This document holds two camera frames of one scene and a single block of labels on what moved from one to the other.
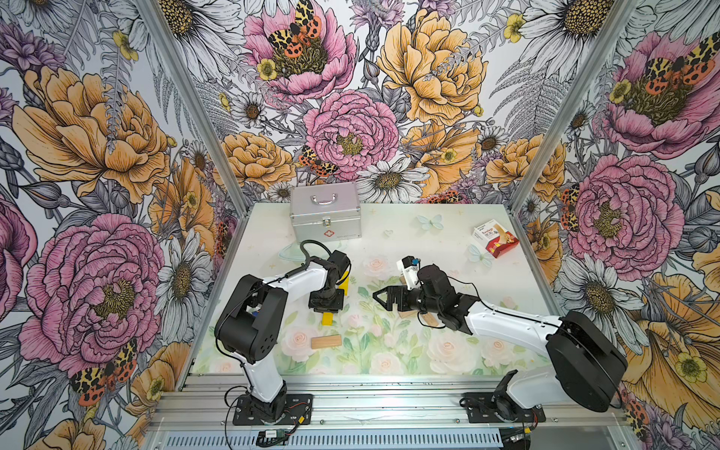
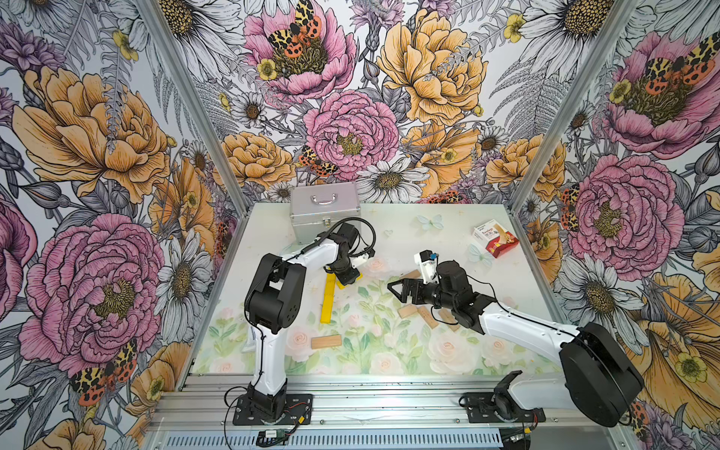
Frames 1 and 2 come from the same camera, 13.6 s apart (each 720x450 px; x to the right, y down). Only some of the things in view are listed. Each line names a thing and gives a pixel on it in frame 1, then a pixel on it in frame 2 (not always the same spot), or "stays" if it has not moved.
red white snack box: [494, 238] stays
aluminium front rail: [204, 401] stays
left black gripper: [333, 307] -> [350, 276]
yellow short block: [327, 319] stays
